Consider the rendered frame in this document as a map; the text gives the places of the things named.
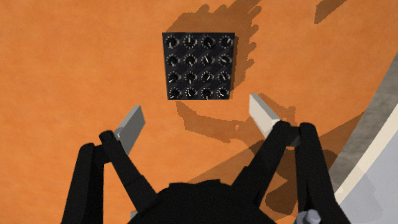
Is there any black knob box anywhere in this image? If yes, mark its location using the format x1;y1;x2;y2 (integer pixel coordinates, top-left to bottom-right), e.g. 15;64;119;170
162;32;235;100

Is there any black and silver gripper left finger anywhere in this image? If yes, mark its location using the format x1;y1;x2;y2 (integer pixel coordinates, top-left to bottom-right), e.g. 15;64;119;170
60;105;178;224

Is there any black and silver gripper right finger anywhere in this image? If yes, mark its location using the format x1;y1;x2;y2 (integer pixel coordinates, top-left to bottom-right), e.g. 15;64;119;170
208;93;351;224

